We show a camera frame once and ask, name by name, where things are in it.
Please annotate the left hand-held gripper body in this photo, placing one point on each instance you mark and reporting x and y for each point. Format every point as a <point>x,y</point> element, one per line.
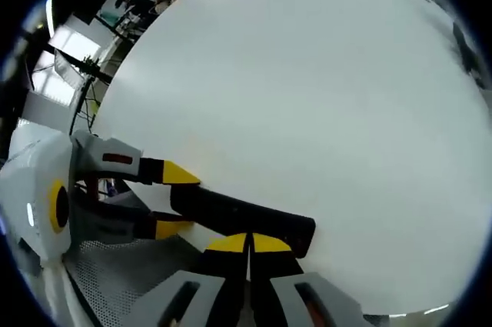
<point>27,188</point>

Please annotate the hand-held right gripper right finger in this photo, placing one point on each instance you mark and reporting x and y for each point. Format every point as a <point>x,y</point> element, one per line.
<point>284,296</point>

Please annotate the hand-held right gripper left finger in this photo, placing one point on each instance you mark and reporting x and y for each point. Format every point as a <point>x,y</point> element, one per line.
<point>207,296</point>

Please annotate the black remote control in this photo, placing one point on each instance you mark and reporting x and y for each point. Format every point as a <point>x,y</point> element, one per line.
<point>246,211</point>

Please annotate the white mesh basket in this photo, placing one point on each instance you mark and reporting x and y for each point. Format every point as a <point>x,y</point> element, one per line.
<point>115,273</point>

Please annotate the black tripod stand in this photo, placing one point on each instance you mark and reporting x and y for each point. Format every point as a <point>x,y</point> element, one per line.
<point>92,69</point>

